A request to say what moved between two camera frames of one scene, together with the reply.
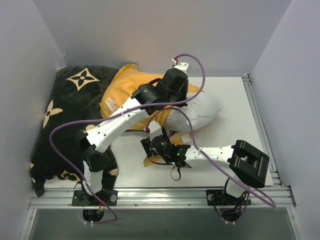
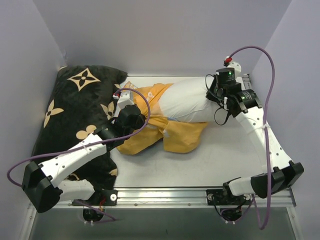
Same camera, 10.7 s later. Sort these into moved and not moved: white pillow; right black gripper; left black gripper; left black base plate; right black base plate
Moved: left black gripper; right black gripper; white pillow
Not moved: right black base plate; left black base plate
